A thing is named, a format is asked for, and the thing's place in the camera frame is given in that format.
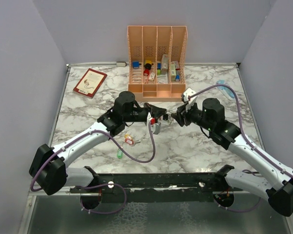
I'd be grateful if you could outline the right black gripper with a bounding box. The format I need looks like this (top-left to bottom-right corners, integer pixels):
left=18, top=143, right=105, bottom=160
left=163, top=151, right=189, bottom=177
left=172, top=99, right=213, bottom=131

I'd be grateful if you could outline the green tag key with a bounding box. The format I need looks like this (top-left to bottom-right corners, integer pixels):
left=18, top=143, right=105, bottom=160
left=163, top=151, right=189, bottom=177
left=117, top=146, right=123, bottom=159

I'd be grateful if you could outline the metal coil keyring yellow handle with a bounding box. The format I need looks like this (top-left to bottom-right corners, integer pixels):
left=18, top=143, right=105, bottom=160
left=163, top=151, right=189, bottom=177
left=167, top=114, right=175, bottom=124

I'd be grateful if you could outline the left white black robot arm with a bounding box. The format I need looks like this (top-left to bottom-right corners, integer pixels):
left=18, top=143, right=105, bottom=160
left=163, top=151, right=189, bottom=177
left=29, top=91, right=167, bottom=195

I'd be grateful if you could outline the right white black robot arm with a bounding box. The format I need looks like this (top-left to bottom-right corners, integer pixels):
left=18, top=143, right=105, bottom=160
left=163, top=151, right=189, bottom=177
left=171, top=98, right=293, bottom=217

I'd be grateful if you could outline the yellow tag key lower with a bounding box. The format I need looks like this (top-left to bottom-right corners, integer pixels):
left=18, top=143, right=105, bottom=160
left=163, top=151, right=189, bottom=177
left=125, top=134, right=134, bottom=141

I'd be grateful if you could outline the red tag key lower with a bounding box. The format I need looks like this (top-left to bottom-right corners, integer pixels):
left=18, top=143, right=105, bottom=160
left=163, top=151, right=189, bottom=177
left=124, top=138, right=140, bottom=146

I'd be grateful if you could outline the red black bottle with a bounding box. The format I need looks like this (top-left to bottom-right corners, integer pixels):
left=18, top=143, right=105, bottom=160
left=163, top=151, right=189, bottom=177
left=144, top=63, right=152, bottom=77

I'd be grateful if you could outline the blue packaged item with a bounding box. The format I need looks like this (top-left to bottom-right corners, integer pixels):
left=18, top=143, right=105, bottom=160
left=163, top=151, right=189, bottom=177
left=216, top=80, right=235, bottom=101

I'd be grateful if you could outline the grey green box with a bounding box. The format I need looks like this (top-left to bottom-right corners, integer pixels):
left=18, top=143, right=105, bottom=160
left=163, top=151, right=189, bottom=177
left=161, top=54, right=168, bottom=75

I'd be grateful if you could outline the peach plastic desk organizer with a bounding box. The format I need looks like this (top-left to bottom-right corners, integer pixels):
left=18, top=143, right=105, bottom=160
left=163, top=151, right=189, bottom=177
left=127, top=26, right=188, bottom=101

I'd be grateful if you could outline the red cover paperback book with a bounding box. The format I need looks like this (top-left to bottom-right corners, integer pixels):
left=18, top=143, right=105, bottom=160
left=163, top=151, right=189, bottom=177
left=73, top=68, right=107, bottom=98

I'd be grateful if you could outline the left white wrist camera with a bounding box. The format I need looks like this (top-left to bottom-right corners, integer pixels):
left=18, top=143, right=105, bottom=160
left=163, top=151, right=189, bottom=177
left=146, top=113, right=161, bottom=135

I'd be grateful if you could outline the white adapter at wall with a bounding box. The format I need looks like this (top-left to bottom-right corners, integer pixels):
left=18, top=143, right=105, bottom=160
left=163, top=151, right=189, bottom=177
left=116, top=61, right=127, bottom=67

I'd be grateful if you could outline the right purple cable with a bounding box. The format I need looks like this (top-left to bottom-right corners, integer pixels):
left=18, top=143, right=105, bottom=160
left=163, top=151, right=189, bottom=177
left=188, top=84, right=293, bottom=212

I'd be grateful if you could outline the purple cable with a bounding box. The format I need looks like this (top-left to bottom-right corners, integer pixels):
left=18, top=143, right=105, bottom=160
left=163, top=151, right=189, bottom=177
left=188, top=84, right=293, bottom=212
left=29, top=121, right=156, bottom=215

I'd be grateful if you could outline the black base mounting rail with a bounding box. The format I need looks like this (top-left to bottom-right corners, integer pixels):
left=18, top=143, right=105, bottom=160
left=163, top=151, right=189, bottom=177
left=68, top=165, right=234, bottom=203

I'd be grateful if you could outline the aluminium frame rail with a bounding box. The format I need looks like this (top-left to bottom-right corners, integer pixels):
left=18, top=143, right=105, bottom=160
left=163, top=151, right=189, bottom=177
left=29, top=175, right=288, bottom=195

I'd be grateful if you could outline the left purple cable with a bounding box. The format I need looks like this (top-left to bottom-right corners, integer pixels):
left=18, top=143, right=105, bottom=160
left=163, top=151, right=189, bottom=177
left=29, top=121, right=156, bottom=215

